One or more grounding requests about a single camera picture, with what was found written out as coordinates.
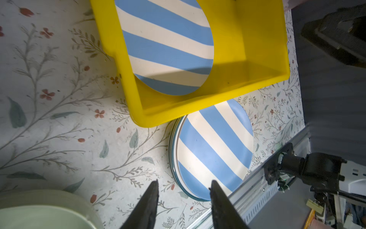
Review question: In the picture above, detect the blue white striped plate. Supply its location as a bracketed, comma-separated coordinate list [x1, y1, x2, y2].
[115, 1, 214, 95]

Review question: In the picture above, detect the yellow plastic bin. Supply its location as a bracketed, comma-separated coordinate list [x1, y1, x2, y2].
[91, 1, 290, 127]

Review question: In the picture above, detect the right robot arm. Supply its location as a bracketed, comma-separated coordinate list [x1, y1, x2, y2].
[263, 143, 366, 229]

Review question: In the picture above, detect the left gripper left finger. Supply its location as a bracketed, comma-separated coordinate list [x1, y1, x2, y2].
[121, 180, 159, 229]

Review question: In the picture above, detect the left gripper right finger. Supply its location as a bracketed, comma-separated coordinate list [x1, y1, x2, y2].
[209, 180, 249, 229]

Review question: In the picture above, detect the green ceramic bowl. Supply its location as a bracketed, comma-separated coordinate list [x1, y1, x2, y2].
[1, 190, 104, 229]

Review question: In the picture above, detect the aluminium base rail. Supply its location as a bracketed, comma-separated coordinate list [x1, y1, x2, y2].
[185, 125, 311, 229]

